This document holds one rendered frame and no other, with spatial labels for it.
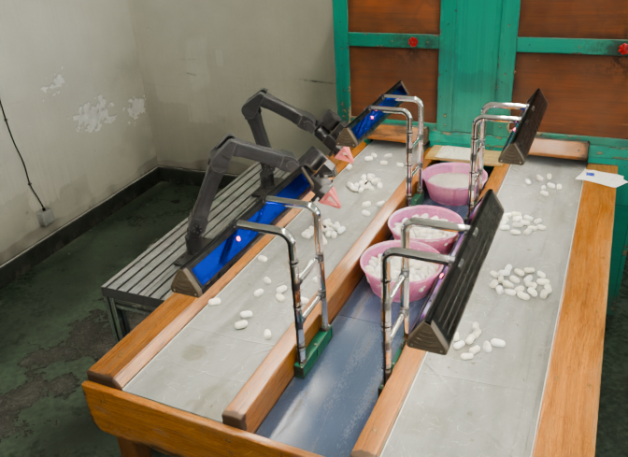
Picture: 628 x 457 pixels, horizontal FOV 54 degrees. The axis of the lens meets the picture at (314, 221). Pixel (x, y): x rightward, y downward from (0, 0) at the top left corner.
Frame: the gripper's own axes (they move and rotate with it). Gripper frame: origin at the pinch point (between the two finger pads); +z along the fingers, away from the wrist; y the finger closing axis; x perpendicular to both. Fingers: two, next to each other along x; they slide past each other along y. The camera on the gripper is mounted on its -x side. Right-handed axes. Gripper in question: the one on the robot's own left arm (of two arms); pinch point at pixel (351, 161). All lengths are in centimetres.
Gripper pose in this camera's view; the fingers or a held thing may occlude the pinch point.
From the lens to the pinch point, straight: 267.7
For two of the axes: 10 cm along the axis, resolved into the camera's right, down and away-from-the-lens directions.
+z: 7.3, 6.8, 0.0
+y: 4.1, -4.4, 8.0
